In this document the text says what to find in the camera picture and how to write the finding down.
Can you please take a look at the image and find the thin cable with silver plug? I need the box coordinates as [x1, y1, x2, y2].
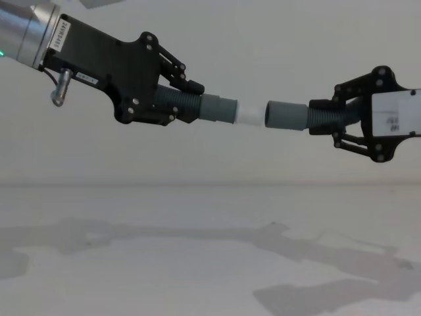
[42, 66, 72, 107]

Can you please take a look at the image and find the white table cloth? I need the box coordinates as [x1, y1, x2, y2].
[0, 182, 421, 316]

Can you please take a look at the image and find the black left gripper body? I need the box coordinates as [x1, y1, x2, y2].
[41, 13, 162, 126]

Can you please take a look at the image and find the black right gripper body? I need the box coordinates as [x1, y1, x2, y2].
[359, 65, 411, 164]

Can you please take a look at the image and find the white plastic pipe connector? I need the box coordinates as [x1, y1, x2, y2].
[234, 104, 266, 127]

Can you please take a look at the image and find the grey ribbed hose with cuff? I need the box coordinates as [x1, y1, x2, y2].
[153, 84, 238, 126]
[264, 97, 363, 132]

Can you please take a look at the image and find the white curtain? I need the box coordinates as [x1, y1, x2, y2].
[0, 0, 421, 186]

